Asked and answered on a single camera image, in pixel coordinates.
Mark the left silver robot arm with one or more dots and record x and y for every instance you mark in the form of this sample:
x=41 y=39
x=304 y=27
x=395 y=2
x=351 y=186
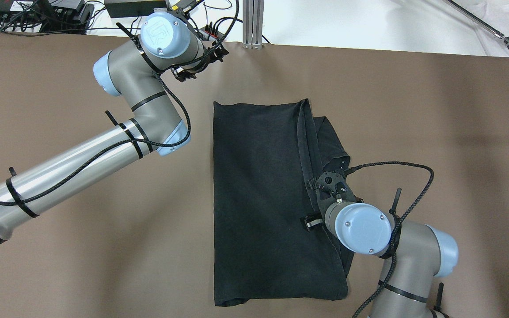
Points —
x=132 y=71

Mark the aluminium frame post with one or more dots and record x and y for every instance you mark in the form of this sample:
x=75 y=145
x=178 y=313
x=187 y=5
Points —
x=252 y=18

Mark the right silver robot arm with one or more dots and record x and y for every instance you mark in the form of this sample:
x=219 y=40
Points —
x=413 y=253

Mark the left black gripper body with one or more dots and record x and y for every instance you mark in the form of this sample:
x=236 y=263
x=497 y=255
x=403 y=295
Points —
x=187 y=73

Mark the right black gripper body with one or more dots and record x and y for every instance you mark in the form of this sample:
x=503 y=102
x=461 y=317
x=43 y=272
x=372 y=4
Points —
x=310 y=222

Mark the black t-shirt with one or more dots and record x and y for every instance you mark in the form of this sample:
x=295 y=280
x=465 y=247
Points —
x=262 y=158

